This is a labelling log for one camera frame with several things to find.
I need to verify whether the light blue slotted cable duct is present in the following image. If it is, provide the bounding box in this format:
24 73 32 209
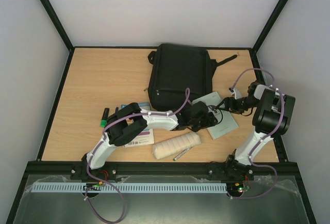
30 182 227 194

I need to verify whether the green highlighter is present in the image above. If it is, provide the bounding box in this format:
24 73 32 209
100 108 110 128

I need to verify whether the beige rolled pencil case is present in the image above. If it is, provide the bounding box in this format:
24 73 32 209
152 132 202 160

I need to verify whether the black student backpack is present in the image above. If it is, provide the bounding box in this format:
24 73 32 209
147 43 237 111

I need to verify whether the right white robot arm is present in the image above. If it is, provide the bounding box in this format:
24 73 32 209
212 81 295 180

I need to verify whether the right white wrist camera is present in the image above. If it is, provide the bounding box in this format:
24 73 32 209
229 87 242 100

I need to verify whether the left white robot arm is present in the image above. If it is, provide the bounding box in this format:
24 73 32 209
86 101 218 170

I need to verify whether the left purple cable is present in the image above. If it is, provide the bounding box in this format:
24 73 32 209
85 87 128 222

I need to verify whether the silver green marker pen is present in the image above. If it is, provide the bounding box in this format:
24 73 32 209
173 148 191 161

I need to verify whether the colourful paperback book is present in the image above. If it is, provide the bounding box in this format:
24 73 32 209
121 102 154 148

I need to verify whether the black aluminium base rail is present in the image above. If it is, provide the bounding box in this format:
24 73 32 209
23 161 302 182

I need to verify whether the black enclosure frame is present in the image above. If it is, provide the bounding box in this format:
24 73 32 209
6 0 316 223

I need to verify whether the grey notebook with black logo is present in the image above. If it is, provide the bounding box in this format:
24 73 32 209
192 92 239 140

